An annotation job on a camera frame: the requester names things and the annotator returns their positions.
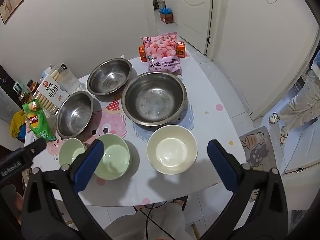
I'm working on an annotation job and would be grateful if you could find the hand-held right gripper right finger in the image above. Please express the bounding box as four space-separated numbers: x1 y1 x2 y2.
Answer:
207 139 288 240

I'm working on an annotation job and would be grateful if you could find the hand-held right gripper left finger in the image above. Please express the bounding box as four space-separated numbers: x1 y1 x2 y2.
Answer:
21 139 113 240

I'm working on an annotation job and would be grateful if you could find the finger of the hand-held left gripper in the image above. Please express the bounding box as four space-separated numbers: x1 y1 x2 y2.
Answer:
24 139 47 156

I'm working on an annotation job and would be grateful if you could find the medium green bowl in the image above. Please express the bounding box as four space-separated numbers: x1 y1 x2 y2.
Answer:
94 133 130 180

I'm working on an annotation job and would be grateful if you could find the small steel bowl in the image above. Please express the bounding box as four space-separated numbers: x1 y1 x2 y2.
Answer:
55 91 94 138

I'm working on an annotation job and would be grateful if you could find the cream ceramic bowl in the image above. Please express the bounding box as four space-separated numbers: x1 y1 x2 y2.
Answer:
147 125 198 175

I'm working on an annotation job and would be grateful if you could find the medium steel bowl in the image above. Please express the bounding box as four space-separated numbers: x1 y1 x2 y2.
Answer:
87 58 133 96

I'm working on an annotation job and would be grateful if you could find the large steel bowl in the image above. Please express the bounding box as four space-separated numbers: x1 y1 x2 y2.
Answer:
122 72 188 126

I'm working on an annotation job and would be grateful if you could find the green potato chips bag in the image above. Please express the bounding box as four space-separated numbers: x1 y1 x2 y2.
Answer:
22 99 57 142

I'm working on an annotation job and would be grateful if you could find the yellow plastic bag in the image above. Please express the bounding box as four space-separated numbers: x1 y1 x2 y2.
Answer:
9 110 27 138

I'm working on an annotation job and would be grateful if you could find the cartoon floor mat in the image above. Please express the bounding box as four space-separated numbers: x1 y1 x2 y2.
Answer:
239 126 277 172

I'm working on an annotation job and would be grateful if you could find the cartoon printed tablecloth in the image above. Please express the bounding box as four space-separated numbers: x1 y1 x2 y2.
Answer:
24 54 247 207

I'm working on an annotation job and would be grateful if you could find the biscuit box with white sleeve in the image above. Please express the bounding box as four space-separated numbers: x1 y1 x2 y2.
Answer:
32 65 72 113

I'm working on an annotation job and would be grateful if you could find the black white corrugated box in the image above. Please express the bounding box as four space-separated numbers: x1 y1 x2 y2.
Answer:
0 65 16 120

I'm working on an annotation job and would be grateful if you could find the brown glass bottle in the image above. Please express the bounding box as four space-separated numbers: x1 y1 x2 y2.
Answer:
27 79 38 98

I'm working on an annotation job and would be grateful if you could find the teal plastic holder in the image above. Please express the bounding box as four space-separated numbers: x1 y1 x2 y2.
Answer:
12 81 25 93

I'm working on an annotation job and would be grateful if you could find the clear drinking glass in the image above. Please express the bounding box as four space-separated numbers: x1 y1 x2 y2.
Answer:
59 68 80 96

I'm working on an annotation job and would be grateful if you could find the wooden stick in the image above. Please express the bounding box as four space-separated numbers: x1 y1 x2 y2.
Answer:
190 224 200 240

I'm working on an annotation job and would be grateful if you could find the person's own leg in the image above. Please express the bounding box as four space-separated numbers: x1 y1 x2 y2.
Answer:
104 197 195 240

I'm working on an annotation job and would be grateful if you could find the white appliance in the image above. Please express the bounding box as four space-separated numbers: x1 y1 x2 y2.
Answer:
284 120 320 213

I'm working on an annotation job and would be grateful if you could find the orange carton box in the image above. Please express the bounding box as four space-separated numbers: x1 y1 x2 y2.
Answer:
139 41 188 63

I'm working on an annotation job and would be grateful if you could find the pink snack bag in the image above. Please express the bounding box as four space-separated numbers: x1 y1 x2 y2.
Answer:
140 32 184 76

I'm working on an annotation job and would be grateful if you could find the cardboard box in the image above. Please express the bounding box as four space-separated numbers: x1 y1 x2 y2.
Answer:
159 9 175 24

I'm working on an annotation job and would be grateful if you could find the white door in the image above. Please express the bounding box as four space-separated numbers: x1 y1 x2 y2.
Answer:
162 0 215 55

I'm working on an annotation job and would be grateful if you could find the black cable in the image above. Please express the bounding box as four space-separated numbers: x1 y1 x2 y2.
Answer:
139 200 175 240

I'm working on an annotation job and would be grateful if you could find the framed wall picture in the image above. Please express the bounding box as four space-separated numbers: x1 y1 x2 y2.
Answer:
0 0 24 25

